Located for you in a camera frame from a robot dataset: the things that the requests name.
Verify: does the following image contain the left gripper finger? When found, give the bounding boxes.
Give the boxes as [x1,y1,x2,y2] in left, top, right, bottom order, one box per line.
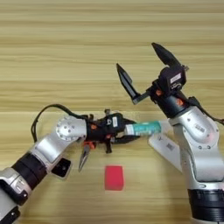
[111,134,142,146]
[122,116,137,127]

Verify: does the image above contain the left gripper small labelled box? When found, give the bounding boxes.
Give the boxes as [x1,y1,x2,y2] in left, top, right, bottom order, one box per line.
[102,113,126,130]

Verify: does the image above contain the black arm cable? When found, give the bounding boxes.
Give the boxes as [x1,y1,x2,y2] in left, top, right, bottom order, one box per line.
[187,95,224,126]
[31,103,88,144]

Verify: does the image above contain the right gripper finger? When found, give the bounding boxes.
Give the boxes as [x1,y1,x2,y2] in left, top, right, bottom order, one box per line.
[115,63,142,100]
[150,42,182,68]

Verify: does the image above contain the red foam cube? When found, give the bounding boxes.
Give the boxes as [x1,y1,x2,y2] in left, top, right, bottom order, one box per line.
[104,164,125,192]

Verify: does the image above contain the white rectangular remote device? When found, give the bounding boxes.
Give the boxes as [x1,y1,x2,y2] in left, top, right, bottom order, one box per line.
[147,132,183,173]

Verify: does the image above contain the right gripper small labelled box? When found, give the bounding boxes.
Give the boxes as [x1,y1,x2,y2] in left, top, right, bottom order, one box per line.
[157,64,187,94]

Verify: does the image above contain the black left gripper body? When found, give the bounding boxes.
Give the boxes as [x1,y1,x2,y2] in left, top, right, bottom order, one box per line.
[85,108,130,155]

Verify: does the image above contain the green white glue stick tube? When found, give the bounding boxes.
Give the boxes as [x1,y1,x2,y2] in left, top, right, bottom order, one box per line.
[124,120,163,137]

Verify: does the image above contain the gripper small labelled box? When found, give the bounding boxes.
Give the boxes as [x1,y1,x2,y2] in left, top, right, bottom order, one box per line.
[102,113,126,130]
[157,64,187,94]

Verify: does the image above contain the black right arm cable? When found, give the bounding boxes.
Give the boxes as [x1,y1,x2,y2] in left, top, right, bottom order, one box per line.
[187,95,224,126]

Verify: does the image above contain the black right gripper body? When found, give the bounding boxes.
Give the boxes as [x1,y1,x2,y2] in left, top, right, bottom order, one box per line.
[131,80,190,119]

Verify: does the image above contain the orange black needle-nose pliers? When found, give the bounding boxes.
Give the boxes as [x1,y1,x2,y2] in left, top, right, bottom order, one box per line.
[77,140,97,173]

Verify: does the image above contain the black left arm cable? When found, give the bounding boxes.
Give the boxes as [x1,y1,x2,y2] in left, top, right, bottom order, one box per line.
[31,103,88,144]

